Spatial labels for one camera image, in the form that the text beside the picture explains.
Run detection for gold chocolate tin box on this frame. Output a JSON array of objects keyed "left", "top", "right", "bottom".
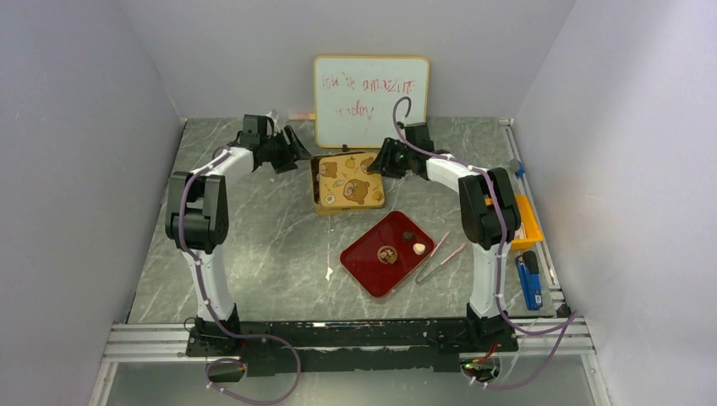
[{"left": 310, "top": 154, "right": 387, "bottom": 217}]

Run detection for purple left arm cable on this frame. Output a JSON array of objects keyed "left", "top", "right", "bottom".
[{"left": 176, "top": 144, "right": 304, "bottom": 406}]

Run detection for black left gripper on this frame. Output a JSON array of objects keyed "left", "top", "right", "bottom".
[{"left": 261, "top": 126, "right": 314, "bottom": 174}]

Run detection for metal tweezers with pink grips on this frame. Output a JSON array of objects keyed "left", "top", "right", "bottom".
[{"left": 414, "top": 232, "right": 467, "bottom": 284}]

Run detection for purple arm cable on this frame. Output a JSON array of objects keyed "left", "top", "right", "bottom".
[
  {"left": 391, "top": 96, "right": 581, "bottom": 392},
  {"left": 176, "top": 144, "right": 304, "bottom": 406}
]

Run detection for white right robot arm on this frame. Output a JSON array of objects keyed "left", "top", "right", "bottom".
[{"left": 369, "top": 122, "right": 521, "bottom": 351}]

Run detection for beige heart chocolate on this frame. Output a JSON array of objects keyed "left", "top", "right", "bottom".
[{"left": 413, "top": 243, "right": 426, "bottom": 255}]

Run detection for yellow plastic bin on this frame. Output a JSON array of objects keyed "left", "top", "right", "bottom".
[{"left": 510, "top": 195, "right": 544, "bottom": 251}]

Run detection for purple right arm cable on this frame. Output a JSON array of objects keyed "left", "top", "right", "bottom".
[{"left": 391, "top": 96, "right": 581, "bottom": 392}]

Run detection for red rectangular tray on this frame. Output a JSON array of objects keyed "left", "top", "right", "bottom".
[{"left": 340, "top": 211, "right": 435, "bottom": 298}]

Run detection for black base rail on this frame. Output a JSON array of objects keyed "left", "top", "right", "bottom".
[{"left": 185, "top": 317, "right": 518, "bottom": 377}]

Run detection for whiteboard with yellow frame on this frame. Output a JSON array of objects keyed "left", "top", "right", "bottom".
[{"left": 314, "top": 55, "right": 430, "bottom": 149}]

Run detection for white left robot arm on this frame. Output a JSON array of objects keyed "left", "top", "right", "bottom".
[{"left": 165, "top": 114, "right": 311, "bottom": 355}]

